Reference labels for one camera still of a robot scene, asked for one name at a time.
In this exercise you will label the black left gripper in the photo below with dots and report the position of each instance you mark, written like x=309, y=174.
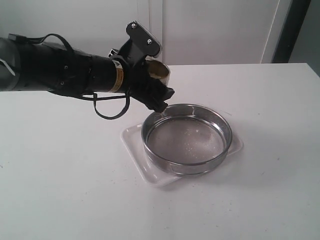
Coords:
x=151, y=92

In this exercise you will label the stainless steel cup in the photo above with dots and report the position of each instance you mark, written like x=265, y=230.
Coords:
x=157, y=67

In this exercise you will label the yellow grain mixture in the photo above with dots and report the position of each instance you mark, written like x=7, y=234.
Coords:
x=156, y=76

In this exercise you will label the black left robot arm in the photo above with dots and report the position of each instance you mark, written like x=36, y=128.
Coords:
x=33, y=64

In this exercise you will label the round steel mesh sieve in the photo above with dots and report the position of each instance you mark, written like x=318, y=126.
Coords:
x=186, y=139

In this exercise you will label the white rectangular tray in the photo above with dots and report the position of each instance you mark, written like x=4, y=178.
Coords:
x=150, y=173

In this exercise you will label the white cabinet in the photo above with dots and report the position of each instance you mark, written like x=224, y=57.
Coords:
x=191, y=32

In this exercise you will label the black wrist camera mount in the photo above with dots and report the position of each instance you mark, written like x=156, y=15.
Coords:
x=142, y=43

